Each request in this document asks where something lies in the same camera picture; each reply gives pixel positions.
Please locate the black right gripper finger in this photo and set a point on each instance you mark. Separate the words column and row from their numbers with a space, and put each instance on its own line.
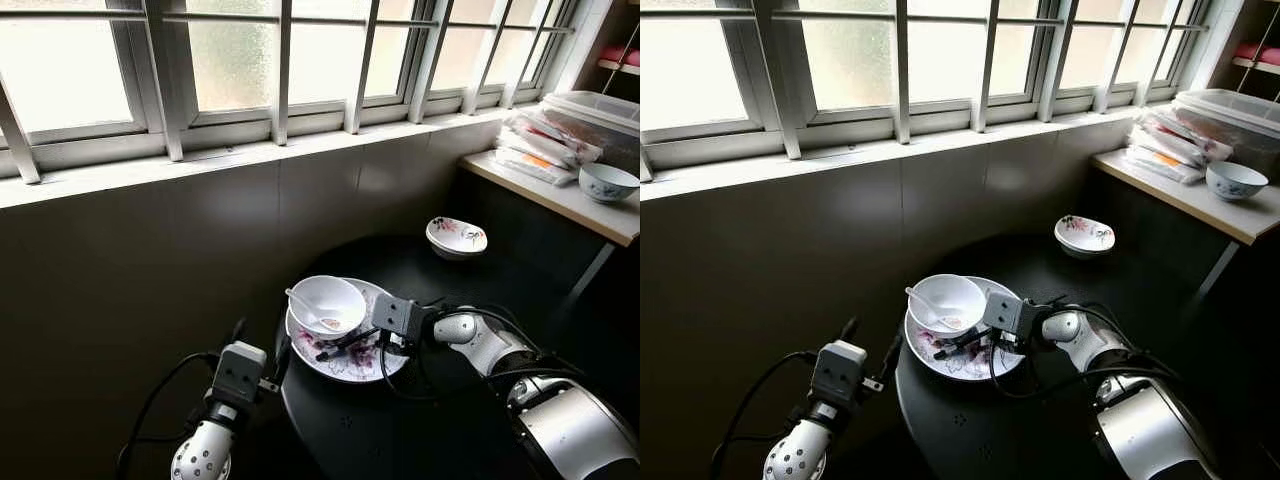
column 962, row 346
column 348, row 348

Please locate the white floral plate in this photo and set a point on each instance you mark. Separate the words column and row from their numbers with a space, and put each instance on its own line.
column 350, row 370
column 965, row 368

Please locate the deep white bowl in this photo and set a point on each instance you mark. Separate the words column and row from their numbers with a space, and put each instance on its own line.
column 335, row 298
column 955, row 296

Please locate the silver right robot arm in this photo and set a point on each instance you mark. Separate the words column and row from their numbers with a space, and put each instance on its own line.
column 570, row 430
column 1160, row 430

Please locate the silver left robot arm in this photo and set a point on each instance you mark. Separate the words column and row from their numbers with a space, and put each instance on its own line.
column 798, row 458
column 203, row 455

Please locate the white spoon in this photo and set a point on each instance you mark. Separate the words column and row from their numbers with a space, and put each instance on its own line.
column 922, row 303
column 303, row 305

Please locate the small floral bowl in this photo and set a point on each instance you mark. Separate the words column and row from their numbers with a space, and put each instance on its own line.
column 1085, row 234
column 457, row 236

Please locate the white window sill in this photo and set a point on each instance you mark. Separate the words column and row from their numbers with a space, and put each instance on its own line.
column 760, row 172
column 100, row 180

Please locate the beige topped side table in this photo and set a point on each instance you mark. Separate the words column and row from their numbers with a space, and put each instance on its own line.
column 560, row 195
column 1190, row 195

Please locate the white window grille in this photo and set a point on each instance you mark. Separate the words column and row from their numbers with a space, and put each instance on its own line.
column 901, row 80
column 282, row 80

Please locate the blue patterned bowl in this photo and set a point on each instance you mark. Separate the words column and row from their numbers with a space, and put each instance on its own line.
column 1236, row 180
column 608, row 183

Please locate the clear plastic container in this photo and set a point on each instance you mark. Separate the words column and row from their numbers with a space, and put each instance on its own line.
column 1235, row 108
column 600, row 110

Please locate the wooden shelf board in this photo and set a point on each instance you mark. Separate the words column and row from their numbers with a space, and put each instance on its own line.
column 1258, row 66
column 620, row 68

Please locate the red cloth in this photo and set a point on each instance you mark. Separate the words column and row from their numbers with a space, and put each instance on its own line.
column 622, row 55
column 1258, row 50

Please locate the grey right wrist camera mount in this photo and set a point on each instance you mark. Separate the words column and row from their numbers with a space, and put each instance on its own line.
column 1008, row 316
column 397, row 318

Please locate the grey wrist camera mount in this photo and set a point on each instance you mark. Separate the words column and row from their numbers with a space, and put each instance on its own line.
column 397, row 318
column 240, row 372
column 836, row 372
column 1008, row 316

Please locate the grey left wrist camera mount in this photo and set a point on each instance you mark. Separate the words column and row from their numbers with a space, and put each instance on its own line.
column 240, row 372
column 836, row 372

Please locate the white window frame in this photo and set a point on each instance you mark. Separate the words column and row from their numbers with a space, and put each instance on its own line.
column 775, row 80
column 165, row 80

